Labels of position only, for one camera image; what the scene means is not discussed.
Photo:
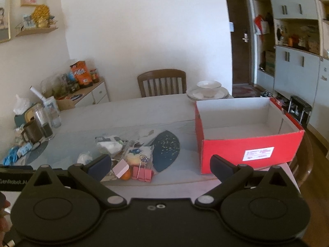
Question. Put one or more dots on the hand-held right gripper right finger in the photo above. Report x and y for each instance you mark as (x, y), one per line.
(220, 166)

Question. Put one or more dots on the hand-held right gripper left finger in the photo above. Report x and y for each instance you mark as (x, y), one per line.
(100, 165)

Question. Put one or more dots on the red cardboard box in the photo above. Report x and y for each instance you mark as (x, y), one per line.
(226, 157)

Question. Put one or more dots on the clear plastic packet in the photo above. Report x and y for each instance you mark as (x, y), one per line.
(84, 158)

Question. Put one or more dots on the white green wipes packet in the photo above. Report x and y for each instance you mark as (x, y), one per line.
(110, 145)

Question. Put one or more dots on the small orange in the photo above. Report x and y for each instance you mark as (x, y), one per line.
(126, 176)

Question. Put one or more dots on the bread packet with blueberry print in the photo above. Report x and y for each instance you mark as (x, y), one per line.
(136, 159)

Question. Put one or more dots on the white stone desktop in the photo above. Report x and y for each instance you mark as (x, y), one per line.
(102, 118)

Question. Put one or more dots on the pile of blue sachets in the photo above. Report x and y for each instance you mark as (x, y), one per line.
(12, 155)

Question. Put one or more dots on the grey placemat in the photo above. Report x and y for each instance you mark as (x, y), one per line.
(38, 150)

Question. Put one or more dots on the brown mug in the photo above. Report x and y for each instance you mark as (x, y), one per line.
(32, 132)

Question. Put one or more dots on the dark blue speckled placemat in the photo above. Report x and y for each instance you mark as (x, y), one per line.
(167, 149)

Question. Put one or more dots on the glass with dark liquid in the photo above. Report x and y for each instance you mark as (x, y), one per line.
(46, 131)

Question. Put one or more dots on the clear drinking glass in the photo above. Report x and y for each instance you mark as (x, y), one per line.
(55, 121)

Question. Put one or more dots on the small cardboard box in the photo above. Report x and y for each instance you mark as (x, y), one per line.
(65, 104)

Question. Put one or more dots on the white side cabinet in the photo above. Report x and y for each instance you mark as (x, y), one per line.
(99, 94)

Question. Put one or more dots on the white carton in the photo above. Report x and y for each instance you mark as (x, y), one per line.
(51, 105)

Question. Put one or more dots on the white porcelain bowl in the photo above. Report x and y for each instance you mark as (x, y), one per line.
(208, 88)

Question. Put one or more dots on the red doormat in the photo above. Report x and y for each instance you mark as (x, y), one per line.
(244, 91)

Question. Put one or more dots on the brown wooden chair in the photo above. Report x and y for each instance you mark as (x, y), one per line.
(305, 157)
(162, 72)

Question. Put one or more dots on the group of glass jars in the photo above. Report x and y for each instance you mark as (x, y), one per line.
(64, 85)

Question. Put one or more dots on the sauce jar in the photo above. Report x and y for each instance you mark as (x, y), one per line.
(94, 76)

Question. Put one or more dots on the white paper roll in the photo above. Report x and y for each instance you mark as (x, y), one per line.
(36, 92)

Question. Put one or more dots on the orange snack bag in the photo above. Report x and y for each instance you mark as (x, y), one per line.
(82, 74)

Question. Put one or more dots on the black shoe rack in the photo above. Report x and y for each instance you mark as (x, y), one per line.
(299, 103)

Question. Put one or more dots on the dark brown door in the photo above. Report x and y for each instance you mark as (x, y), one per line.
(236, 61)

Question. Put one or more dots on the cardboard box in cabinet nook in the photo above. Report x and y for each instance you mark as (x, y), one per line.
(270, 61)

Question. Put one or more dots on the red hanging bag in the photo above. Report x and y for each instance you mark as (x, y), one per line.
(261, 24)

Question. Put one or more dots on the row of shelf ornaments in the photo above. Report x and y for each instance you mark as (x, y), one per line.
(298, 40)

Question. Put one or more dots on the golden ornament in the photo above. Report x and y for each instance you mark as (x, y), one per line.
(41, 15)

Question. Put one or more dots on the large framed picture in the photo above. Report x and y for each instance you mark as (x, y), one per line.
(3, 12)

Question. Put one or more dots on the grey wall cabinet unit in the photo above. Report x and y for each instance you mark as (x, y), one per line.
(290, 77)

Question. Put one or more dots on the wooden wall shelf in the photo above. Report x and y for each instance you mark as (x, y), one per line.
(38, 30)

